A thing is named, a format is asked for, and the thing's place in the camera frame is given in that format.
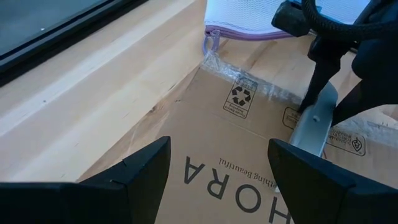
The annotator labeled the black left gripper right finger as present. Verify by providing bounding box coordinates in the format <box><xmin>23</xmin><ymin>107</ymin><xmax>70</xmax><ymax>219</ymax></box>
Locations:
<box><xmin>267</xmin><ymin>138</ymin><xmax>398</xmax><ymax>224</ymax></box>

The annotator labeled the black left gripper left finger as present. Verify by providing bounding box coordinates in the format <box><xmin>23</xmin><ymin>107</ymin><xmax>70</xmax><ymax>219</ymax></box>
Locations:
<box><xmin>0</xmin><ymin>136</ymin><xmax>172</xmax><ymax>224</ymax></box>

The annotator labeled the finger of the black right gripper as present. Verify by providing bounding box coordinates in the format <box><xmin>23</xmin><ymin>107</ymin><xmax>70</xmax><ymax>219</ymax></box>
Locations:
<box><xmin>297</xmin><ymin>55</ymin><xmax>343</xmax><ymax>114</ymax></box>
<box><xmin>330</xmin><ymin>79</ymin><xmax>398</xmax><ymax>127</ymax></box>

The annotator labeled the grey box cutter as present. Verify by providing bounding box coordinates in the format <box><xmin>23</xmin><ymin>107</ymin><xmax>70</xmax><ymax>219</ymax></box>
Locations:
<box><xmin>289</xmin><ymin>81</ymin><xmax>340</xmax><ymax>158</ymax></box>

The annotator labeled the purple-edged mesh zip pouch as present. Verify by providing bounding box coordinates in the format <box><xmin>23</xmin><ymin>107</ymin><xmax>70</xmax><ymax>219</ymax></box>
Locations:
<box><xmin>202</xmin><ymin>0</ymin><xmax>371</xmax><ymax>57</ymax></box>

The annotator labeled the brown Sephora cardboard box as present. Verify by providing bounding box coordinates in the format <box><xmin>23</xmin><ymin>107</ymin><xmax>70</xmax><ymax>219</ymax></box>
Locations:
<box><xmin>77</xmin><ymin>49</ymin><xmax>398</xmax><ymax>224</ymax></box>

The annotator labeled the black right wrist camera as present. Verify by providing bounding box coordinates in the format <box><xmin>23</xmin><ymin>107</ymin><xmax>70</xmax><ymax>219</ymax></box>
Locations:
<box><xmin>271</xmin><ymin>0</ymin><xmax>312</xmax><ymax>38</ymax></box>

